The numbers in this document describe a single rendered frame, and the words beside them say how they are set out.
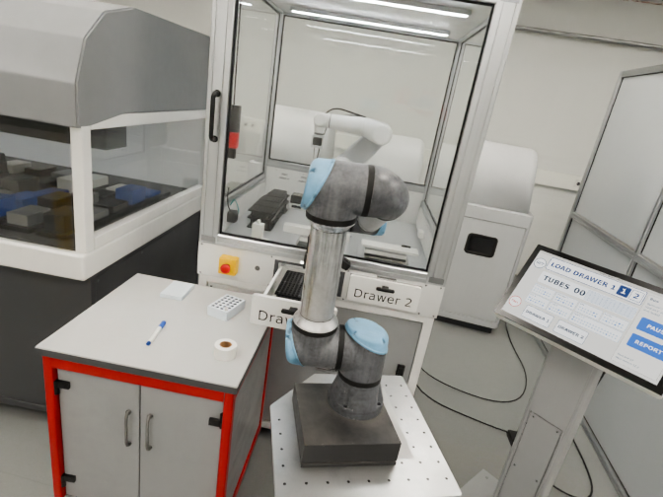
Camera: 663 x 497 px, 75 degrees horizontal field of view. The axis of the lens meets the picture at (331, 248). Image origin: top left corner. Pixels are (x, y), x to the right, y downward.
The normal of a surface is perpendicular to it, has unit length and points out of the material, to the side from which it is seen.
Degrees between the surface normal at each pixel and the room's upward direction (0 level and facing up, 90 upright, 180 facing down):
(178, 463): 90
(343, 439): 3
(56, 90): 90
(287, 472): 0
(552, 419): 90
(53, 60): 69
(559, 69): 90
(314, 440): 3
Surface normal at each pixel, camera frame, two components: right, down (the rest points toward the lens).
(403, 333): -0.11, 0.33
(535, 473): -0.75, 0.11
